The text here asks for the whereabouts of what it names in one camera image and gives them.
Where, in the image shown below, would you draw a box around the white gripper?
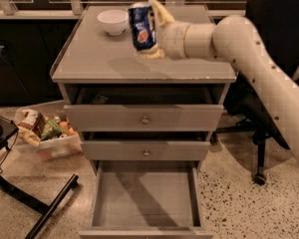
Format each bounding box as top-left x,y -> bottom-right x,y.
139,0 -> 217,60

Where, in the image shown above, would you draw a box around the blue pepsi can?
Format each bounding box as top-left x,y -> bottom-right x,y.
128,3 -> 156,51

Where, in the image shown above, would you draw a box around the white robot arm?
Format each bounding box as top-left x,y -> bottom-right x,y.
143,0 -> 299,160

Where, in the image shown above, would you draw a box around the grey drawer cabinet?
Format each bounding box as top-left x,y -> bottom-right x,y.
49,4 -> 240,171

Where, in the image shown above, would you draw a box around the grey top drawer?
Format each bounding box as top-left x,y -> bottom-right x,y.
65,85 -> 222,132

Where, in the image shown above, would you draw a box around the grey drawer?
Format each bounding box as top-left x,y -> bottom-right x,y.
79,160 -> 213,239
82,131 -> 210,161
65,85 -> 222,132

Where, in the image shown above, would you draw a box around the dark item in top drawer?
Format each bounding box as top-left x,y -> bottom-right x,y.
91,95 -> 109,105

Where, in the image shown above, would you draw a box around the grey middle drawer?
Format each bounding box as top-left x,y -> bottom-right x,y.
82,131 -> 210,161

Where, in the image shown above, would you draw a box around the grey bottom drawer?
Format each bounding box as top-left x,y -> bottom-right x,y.
79,160 -> 213,239

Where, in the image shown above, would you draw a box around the white ceramic bowl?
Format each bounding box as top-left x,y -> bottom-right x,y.
97,10 -> 129,36

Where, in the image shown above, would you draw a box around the green snack bag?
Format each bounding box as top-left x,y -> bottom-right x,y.
41,119 -> 62,140

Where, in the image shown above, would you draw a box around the clear plastic snack bin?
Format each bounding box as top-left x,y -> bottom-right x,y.
14,100 -> 82,160

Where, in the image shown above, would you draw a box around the brown chip bag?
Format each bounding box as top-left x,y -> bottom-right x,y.
18,109 -> 42,146

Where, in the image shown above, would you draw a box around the black stand with base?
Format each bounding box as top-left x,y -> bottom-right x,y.
0,116 -> 79,239

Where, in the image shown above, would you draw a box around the black cable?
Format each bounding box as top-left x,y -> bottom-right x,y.
0,129 -> 20,175

